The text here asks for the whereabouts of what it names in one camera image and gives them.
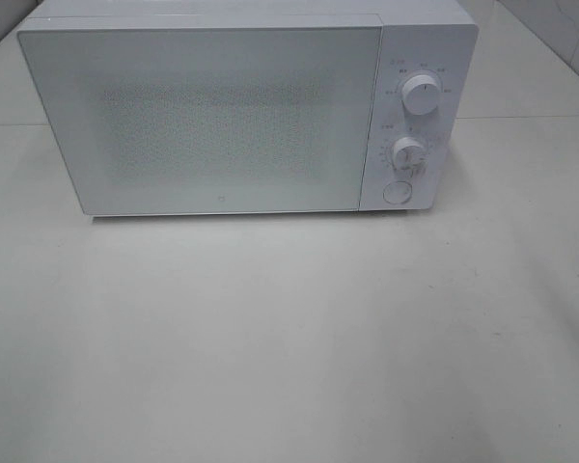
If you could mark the round white door button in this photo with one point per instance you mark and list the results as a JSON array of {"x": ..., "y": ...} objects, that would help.
[{"x": 397, "y": 192}]

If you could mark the white timer knob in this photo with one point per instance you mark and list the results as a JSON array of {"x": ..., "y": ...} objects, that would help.
[{"x": 407, "y": 152}]

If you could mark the upper white power knob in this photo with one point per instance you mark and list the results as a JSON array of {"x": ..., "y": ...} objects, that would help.
[{"x": 420, "y": 93}]

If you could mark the white microwave oven body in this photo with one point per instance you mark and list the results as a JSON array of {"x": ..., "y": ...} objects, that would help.
[{"x": 415, "y": 36}]

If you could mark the white microwave door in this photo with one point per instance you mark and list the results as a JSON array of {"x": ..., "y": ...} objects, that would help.
[{"x": 167, "y": 122}]

